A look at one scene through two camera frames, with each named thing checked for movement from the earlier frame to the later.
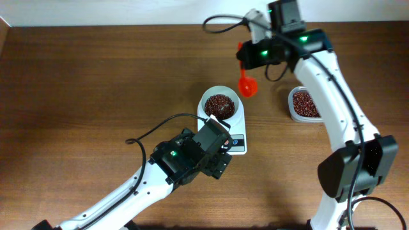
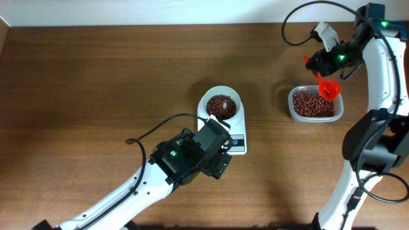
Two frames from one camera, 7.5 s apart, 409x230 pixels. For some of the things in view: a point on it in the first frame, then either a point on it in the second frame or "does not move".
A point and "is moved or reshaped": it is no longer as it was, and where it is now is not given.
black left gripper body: (215, 167) does not move
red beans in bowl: (221, 105) does not move
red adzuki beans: (303, 105) does not move
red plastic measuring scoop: (247, 86) is moved or reshaped
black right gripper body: (255, 56) → (339, 56)
